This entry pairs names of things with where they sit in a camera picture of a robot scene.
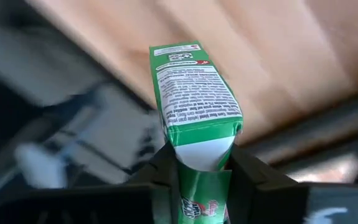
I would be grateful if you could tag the green Apple Jacks cereal box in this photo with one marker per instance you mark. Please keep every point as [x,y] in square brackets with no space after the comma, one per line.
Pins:
[194,93]

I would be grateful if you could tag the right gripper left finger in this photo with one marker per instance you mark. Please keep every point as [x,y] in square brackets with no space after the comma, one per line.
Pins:
[104,205]

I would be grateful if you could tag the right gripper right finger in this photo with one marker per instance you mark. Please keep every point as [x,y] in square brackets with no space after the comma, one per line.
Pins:
[275,199]

